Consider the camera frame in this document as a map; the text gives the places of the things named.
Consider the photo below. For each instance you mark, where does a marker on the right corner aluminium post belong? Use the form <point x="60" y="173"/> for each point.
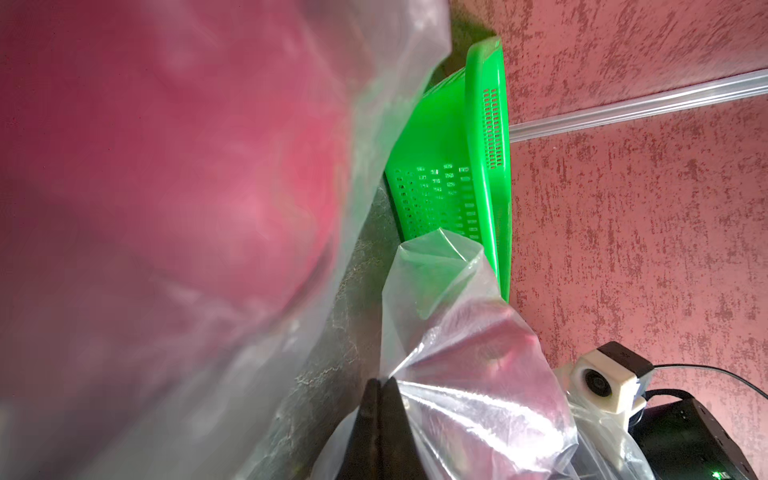
<point x="732" y="88"/>

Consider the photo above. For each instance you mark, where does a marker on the clear zip-top bag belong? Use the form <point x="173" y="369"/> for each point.
<point x="191" y="392"/>
<point x="481" y="398"/>

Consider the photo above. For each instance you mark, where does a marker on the green plastic basket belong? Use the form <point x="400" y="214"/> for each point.
<point x="450" y="168"/>

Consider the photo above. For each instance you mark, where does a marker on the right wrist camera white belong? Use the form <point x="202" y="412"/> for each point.
<point x="611" y="378"/>

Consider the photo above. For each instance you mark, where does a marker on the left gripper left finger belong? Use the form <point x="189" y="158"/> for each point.
<point x="362" y="460"/>

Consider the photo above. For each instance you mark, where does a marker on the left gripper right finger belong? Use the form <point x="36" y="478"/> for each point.
<point x="399" y="455"/>

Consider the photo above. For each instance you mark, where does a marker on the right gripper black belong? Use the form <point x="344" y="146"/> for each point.
<point x="683" y="440"/>

